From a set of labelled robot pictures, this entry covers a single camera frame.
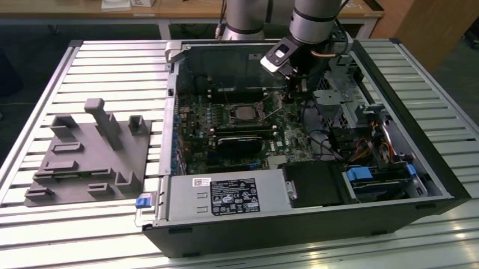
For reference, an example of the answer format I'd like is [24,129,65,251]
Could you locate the metal socket cover frame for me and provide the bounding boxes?
[257,94,281,121]

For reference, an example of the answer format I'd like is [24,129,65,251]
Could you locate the silver CPU with green edge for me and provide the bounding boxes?
[229,105,259,120]

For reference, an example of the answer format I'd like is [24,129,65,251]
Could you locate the metal drive cage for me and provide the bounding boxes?
[311,54,392,129]

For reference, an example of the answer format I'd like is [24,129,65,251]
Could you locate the green motherboard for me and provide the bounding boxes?
[175,89,311,174]

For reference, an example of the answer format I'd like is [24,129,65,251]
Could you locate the black graphics card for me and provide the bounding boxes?
[216,136,265,157]

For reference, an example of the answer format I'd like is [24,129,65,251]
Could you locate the silver chipset heatsink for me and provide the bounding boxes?
[268,156,288,169]

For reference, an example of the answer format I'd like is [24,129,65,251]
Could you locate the wooden cabinet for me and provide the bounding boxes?
[373,0,479,74]

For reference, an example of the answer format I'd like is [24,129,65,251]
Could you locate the hard disk in blue carrier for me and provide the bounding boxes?
[344,164,419,203]

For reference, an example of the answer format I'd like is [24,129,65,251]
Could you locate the black plastic shroud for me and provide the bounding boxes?
[280,161,348,208]

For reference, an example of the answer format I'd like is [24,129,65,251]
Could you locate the grey power supply with label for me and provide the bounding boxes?
[164,169,291,224]

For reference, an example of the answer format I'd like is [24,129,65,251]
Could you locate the black PC case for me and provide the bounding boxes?
[140,38,471,258]

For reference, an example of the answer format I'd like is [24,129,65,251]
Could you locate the wooden desk with white legs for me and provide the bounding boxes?
[0,0,385,40]

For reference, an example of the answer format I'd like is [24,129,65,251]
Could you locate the grey parts rack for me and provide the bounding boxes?
[22,98,153,207]

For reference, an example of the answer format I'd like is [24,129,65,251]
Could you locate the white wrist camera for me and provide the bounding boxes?
[260,38,300,75]

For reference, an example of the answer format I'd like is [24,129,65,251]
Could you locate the CPU socket with metal frame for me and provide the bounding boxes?
[223,102,268,126]

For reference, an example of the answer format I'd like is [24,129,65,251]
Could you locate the orange and yellow power wires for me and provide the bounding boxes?
[355,136,396,165]

